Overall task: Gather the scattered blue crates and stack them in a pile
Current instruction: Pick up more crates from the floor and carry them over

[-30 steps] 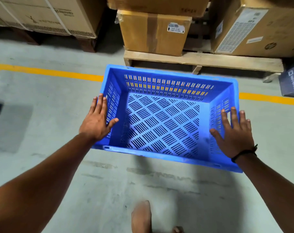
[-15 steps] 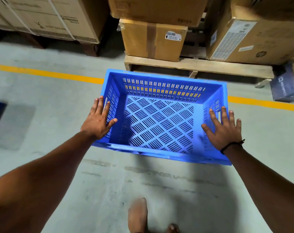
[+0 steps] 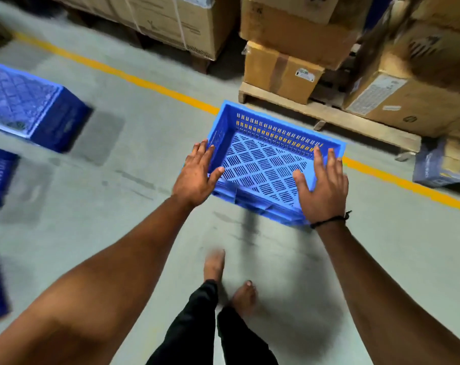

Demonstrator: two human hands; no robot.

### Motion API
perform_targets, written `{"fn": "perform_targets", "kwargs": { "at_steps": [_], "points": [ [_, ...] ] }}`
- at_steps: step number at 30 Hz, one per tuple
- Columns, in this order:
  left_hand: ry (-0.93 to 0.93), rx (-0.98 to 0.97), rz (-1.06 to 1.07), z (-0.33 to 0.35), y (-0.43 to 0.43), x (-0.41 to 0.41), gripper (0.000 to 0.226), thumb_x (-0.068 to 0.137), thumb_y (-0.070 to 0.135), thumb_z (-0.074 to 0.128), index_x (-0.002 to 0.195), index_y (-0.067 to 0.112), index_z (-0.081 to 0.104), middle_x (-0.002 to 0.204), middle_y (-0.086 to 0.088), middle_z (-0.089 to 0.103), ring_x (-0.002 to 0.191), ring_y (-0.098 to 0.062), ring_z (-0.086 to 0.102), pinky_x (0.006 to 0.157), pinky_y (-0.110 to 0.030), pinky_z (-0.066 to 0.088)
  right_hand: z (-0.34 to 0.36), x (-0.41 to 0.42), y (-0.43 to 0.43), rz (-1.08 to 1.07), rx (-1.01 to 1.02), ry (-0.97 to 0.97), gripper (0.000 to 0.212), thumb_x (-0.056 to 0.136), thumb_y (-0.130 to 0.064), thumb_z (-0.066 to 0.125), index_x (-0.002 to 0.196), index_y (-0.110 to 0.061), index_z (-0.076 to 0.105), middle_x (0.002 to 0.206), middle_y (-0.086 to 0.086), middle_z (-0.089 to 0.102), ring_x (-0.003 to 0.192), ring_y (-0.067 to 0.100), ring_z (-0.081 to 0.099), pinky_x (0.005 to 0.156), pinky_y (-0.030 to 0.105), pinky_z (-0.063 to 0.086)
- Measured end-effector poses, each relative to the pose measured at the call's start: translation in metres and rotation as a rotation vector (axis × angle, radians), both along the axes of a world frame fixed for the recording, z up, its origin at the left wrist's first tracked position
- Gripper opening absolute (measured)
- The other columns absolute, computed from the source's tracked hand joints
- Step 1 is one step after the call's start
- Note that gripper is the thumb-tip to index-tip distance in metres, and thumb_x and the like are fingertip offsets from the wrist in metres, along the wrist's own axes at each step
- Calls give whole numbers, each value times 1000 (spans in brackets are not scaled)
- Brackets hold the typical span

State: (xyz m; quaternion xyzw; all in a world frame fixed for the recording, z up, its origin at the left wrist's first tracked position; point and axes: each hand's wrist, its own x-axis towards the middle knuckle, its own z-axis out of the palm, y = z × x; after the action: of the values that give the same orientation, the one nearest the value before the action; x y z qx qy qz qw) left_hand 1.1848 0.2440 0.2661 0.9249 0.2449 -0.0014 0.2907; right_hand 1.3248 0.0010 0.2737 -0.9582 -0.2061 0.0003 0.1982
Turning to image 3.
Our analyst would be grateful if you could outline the flat cardboard box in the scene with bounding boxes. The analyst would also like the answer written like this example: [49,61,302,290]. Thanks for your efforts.
[248,0,376,26]

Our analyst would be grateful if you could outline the person's right forearm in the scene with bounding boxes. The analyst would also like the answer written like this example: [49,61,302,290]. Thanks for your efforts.
[314,220,460,365]

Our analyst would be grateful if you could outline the person's right hand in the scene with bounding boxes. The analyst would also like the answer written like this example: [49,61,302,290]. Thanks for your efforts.
[292,146,349,225]

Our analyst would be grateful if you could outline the strapped large cardboard box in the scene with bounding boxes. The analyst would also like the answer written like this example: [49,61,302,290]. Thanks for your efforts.
[44,0,241,61]

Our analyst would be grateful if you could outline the wide cardboard box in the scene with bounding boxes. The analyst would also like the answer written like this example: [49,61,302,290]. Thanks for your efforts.
[239,0,362,71]

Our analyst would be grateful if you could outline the small taped cardboard box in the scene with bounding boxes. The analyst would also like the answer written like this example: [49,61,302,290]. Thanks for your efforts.
[244,40,326,105]

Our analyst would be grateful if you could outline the large labelled cardboard box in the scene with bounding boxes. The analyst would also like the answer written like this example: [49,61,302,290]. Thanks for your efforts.
[343,17,460,138]

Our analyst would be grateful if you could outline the person's foot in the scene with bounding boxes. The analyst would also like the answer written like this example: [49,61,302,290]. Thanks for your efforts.
[203,249,226,284]
[229,280,258,318]

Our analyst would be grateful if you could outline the person's right foot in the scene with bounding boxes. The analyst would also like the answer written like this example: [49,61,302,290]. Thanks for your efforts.
[229,280,258,318]

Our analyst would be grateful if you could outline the person's black trousers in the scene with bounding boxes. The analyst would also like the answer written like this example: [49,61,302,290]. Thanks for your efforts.
[146,279,280,365]

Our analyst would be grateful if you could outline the blue printed carton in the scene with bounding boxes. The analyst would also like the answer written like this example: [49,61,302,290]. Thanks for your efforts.
[412,137,460,189]

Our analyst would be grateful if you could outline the blue perforated plastic crate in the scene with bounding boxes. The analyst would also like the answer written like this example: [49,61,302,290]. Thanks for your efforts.
[206,100,347,228]

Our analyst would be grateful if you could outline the black thread wristband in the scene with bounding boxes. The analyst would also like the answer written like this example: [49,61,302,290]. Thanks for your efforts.
[310,210,352,229]

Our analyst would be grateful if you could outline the person's left hand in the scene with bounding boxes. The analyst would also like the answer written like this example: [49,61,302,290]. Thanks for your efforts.
[172,140,225,208]

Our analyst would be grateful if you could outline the overturned blue plastic crate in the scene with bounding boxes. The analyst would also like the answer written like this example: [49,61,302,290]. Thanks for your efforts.
[0,61,92,153]

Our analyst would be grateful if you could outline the person's left forearm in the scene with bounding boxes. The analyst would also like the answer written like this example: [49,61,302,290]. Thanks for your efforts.
[0,194,195,365]

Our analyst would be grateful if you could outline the person's left foot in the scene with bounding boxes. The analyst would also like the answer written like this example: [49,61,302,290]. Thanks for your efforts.
[203,249,226,284]

